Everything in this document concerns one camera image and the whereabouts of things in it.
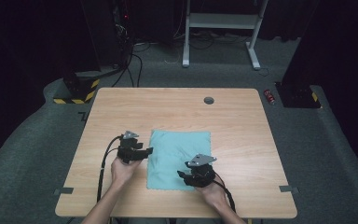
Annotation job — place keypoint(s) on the grey tape strip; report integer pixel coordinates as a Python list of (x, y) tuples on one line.
[(288, 188), (64, 190)]

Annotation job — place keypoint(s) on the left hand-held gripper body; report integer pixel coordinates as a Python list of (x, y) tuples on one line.
[(129, 151)]

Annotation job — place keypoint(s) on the person's left hand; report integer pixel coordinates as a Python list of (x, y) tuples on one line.
[(122, 172)]

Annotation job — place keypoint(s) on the black yellow striped stand base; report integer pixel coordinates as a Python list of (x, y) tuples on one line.
[(77, 90)]

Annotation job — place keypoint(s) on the red can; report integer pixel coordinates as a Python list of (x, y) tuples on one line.
[(269, 96)]

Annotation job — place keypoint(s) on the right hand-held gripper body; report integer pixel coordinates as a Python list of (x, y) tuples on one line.
[(202, 174)]

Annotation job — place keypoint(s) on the black equipment rack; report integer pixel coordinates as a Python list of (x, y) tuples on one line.
[(121, 31)]

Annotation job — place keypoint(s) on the person's right hand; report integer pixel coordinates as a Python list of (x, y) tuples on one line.
[(214, 194)]

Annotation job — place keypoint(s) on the teal cloth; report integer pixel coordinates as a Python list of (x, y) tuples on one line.
[(174, 155)]

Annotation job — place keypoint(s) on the white metal desk frame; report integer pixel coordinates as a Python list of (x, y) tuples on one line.
[(220, 21)]

